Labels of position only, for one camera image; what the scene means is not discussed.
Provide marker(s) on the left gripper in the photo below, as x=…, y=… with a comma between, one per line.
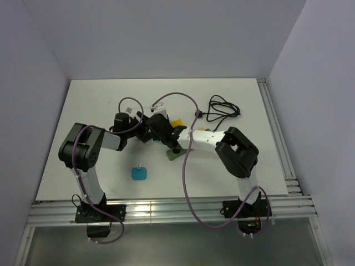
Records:
x=145, y=134

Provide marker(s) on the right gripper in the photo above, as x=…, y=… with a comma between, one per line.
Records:
x=155, y=137

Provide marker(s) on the yellow cube socket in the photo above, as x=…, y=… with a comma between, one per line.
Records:
x=176, y=123

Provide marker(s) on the green power strip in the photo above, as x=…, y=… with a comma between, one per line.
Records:
x=176, y=153

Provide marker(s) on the blue plug adapter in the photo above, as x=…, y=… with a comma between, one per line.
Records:
x=139, y=173

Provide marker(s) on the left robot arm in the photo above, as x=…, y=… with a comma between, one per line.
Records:
x=81, y=148

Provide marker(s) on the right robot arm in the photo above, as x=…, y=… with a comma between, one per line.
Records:
x=237, y=153

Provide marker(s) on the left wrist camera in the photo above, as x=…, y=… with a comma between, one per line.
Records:
x=128, y=110

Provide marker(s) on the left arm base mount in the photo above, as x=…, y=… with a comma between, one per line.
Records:
x=99, y=224

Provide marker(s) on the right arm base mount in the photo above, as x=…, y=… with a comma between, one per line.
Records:
x=251, y=218

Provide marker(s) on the aluminium rail frame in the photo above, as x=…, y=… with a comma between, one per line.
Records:
x=292, y=206

